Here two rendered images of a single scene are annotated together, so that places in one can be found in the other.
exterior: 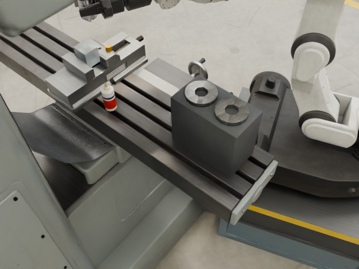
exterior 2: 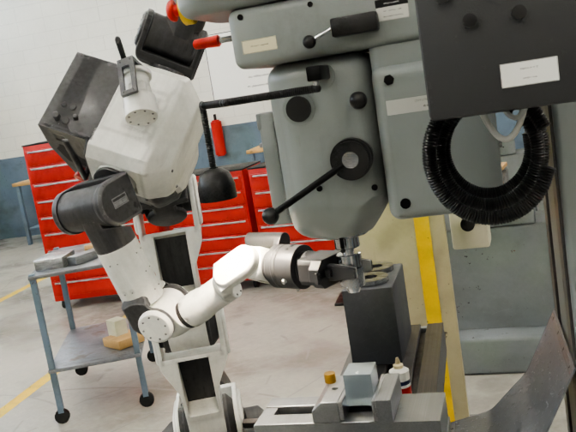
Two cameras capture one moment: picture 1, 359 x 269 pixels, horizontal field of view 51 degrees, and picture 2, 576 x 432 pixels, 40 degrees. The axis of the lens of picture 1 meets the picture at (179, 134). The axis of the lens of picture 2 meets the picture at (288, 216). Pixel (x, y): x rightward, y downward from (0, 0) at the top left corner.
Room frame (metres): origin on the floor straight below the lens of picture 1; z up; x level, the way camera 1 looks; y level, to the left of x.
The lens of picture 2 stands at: (1.66, 1.50, 1.59)
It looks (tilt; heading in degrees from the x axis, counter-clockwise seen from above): 9 degrees down; 244
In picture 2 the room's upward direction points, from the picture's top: 9 degrees counter-clockwise
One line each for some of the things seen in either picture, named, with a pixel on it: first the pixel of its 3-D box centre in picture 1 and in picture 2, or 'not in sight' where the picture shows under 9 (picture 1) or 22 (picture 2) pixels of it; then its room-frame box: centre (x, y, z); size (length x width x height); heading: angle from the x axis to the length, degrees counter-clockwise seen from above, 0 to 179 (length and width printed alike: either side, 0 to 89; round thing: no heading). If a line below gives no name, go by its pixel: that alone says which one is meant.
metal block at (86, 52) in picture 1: (86, 54); (362, 383); (0.98, 0.30, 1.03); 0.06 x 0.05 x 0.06; 47
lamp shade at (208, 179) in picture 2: not in sight; (215, 183); (1.13, 0.11, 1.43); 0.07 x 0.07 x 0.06
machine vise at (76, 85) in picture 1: (97, 64); (351, 415); (1.01, 0.28, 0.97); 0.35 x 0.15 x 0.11; 137
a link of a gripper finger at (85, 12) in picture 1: (91, 11); (358, 264); (0.92, 0.24, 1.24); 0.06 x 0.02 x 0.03; 115
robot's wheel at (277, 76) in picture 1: (270, 89); not in sight; (1.34, -0.46, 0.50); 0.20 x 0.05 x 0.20; 68
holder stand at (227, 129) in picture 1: (213, 125); (378, 310); (0.68, -0.10, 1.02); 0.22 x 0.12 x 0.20; 48
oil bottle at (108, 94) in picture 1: (108, 95); (400, 382); (0.85, 0.22, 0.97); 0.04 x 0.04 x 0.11
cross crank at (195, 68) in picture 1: (193, 76); not in sight; (1.33, -0.07, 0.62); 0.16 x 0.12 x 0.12; 140
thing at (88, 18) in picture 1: (87, 7); (351, 272); (0.94, 0.25, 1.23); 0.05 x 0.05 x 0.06
